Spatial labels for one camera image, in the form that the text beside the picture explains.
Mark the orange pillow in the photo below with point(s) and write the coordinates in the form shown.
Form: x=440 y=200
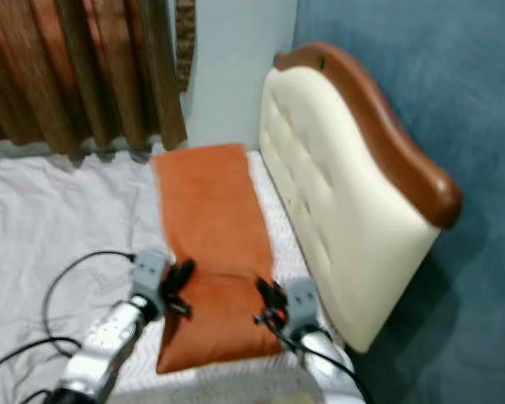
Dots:
x=210 y=210

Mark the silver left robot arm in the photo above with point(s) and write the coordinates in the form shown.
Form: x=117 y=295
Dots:
x=109 y=345

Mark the grey bed sheet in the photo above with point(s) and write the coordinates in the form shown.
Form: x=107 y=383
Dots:
x=50 y=236

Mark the cream tufted wood-trimmed headboard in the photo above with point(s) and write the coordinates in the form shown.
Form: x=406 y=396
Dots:
x=345 y=168

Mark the brown pleated curtain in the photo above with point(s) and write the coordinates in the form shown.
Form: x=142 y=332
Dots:
x=67 y=67

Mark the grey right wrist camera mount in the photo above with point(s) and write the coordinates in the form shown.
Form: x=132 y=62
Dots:
x=303 y=301

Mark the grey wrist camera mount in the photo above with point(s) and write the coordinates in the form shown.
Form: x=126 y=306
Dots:
x=150 y=269
x=303 y=301

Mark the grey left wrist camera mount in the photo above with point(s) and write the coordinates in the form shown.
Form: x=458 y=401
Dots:
x=150 y=269

